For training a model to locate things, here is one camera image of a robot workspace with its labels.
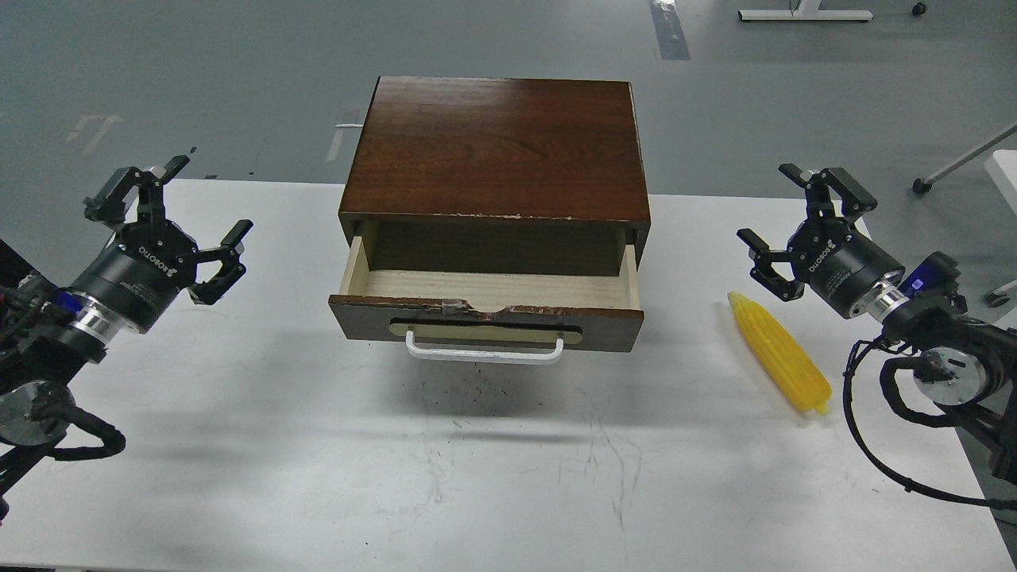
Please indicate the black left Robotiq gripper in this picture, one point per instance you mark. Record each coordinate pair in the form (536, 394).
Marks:
(136, 276)

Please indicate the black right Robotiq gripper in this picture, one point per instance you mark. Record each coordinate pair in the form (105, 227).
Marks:
(827, 253)

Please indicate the yellow corn cob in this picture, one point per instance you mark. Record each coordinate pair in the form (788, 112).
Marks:
(790, 368)

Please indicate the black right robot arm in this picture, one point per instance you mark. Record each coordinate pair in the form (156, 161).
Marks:
(941, 363)

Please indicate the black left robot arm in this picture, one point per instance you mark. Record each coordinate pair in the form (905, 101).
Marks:
(49, 332)

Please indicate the grey wheeled stand leg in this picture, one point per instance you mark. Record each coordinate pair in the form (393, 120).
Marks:
(923, 184)

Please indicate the white furniture at right edge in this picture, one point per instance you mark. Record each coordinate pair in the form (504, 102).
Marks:
(1000, 170)

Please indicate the white table leg base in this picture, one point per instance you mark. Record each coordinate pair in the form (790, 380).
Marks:
(805, 11)

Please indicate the dark wooden cabinet box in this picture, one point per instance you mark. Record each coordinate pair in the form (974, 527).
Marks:
(544, 151)

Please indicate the wooden drawer with white handle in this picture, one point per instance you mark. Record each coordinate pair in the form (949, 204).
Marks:
(523, 319)

